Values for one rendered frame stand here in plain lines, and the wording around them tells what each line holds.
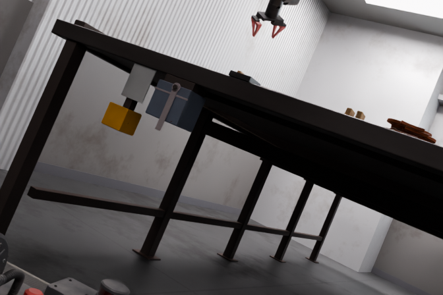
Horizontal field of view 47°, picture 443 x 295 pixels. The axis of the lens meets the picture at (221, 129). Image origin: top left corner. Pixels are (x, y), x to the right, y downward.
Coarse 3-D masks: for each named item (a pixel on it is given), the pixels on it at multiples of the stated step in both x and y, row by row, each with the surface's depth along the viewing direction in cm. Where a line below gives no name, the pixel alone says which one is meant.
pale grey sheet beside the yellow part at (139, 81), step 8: (136, 64) 177; (136, 72) 176; (144, 72) 174; (152, 72) 173; (128, 80) 177; (136, 80) 175; (144, 80) 173; (128, 88) 176; (136, 88) 174; (144, 88) 173; (128, 96) 175; (136, 96) 173; (144, 96) 172
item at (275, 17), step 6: (270, 6) 207; (276, 6) 206; (258, 12) 211; (264, 12) 213; (270, 12) 208; (276, 12) 208; (264, 18) 207; (270, 18) 209; (276, 18) 211; (282, 18) 213
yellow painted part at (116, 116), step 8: (112, 104) 174; (128, 104) 175; (112, 112) 173; (120, 112) 172; (128, 112) 171; (104, 120) 174; (112, 120) 172; (120, 120) 171; (128, 120) 172; (136, 120) 176; (120, 128) 170; (128, 128) 173
